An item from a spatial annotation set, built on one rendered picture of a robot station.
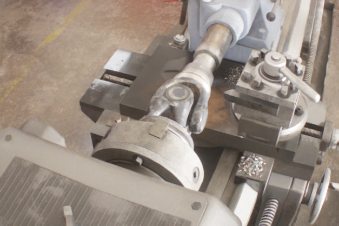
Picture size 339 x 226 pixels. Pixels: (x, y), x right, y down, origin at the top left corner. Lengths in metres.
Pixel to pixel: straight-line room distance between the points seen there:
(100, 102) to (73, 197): 0.84
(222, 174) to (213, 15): 0.48
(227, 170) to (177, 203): 0.69
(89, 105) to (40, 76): 1.57
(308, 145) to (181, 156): 0.59
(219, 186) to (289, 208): 0.28
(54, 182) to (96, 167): 0.08
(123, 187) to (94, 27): 2.76
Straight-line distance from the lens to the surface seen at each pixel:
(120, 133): 1.03
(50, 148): 0.85
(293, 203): 1.52
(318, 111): 1.61
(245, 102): 1.28
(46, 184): 0.79
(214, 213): 0.75
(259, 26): 1.72
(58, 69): 3.15
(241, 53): 1.73
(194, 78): 1.24
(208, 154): 1.62
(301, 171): 1.46
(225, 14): 1.49
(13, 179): 0.82
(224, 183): 1.40
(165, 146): 1.00
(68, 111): 2.83
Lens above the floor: 1.96
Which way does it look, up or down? 45 degrees down
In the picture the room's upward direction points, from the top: straight up
